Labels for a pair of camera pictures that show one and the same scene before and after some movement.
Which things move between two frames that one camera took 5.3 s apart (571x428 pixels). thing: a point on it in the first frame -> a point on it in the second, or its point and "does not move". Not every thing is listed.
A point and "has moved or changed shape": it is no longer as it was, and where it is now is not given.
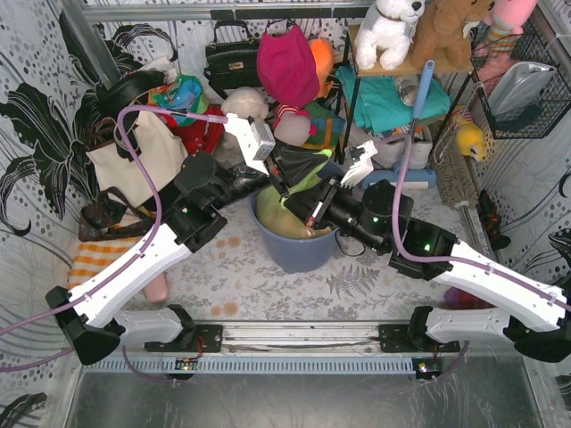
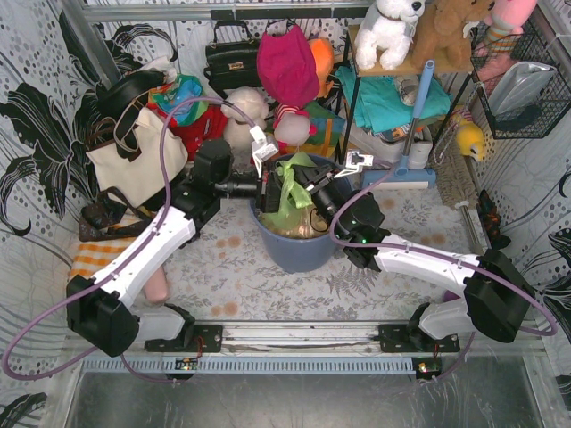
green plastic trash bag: [299, 168] has moved or changed shape
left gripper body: [277, 175] -> [270, 192]
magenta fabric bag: [287, 66] does not move
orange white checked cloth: [94, 256] does not move
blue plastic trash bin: [301, 255] does not move
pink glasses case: [156, 289] does not move
